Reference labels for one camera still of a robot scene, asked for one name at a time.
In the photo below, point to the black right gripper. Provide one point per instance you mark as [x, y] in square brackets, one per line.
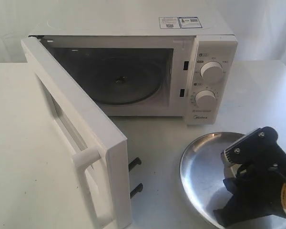
[260, 185]

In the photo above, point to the white microwave door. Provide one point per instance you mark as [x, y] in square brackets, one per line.
[99, 148]

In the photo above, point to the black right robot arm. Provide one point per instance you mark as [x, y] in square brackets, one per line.
[255, 175]

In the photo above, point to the white microwave oven body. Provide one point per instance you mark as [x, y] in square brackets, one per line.
[179, 53]

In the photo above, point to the glass microwave turntable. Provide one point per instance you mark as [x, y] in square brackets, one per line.
[117, 81]

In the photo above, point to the round stainless steel plate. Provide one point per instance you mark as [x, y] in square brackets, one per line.
[202, 175]

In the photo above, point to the lower white control knob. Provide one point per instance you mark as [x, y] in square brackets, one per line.
[205, 99]

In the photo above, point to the white control knob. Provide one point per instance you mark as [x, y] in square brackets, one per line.
[205, 99]
[211, 72]

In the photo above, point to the upper white control knob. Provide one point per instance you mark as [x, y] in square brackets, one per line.
[211, 72]

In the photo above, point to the white backdrop curtain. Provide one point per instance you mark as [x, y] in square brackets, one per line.
[259, 26]

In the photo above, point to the blue label sticker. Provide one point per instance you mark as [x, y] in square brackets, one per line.
[189, 23]

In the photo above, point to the white label sticker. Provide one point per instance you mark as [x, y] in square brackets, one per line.
[169, 23]

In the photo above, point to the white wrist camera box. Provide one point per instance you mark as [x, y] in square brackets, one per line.
[233, 157]

